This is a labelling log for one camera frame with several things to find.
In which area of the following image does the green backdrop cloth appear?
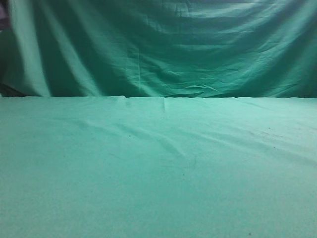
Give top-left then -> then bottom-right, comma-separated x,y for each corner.
0,0 -> 317,98

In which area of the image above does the green table cloth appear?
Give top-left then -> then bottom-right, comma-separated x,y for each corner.
0,97 -> 317,238

